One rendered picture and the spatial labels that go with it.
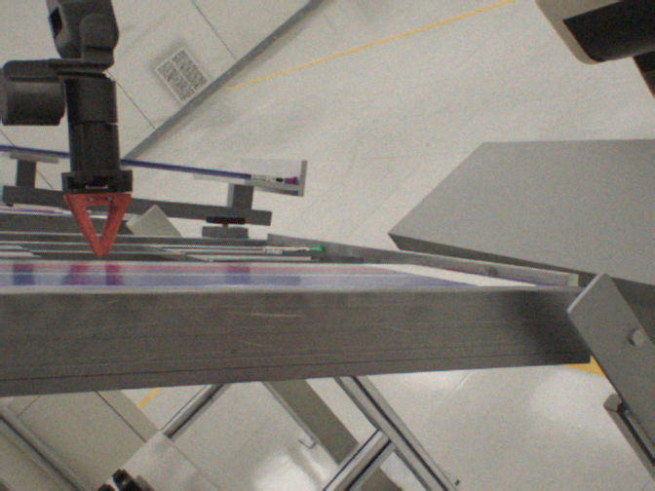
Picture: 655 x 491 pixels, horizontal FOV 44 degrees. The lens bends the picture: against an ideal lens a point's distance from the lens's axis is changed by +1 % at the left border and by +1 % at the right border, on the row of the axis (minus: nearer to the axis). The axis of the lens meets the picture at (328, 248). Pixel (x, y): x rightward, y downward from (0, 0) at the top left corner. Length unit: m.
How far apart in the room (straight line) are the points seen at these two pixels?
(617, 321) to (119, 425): 1.57
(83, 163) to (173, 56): 8.06
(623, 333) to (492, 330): 0.10
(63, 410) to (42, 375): 1.53
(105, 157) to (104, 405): 1.15
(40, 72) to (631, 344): 0.67
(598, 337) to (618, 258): 0.31
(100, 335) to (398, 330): 0.21
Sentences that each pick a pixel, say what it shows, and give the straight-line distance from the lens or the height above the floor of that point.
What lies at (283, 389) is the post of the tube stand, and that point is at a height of 0.39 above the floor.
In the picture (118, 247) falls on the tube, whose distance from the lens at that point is 1.00.
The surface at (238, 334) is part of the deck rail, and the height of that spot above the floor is 0.91.
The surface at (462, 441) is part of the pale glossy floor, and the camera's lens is 1.86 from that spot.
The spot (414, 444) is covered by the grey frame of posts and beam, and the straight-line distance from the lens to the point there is 1.49.
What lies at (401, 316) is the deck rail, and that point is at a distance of 0.59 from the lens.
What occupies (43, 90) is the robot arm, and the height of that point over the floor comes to 1.10.
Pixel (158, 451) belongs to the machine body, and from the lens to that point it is 1.23.
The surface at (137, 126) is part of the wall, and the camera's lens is 8.86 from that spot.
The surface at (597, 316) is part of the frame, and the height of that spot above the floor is 0.74.
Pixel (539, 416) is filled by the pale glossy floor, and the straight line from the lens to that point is 1.80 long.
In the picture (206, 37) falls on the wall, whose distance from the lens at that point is 9.18.
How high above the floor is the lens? 1.10
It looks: 20 degrees down
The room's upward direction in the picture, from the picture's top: 38 degrees counter-clockwise
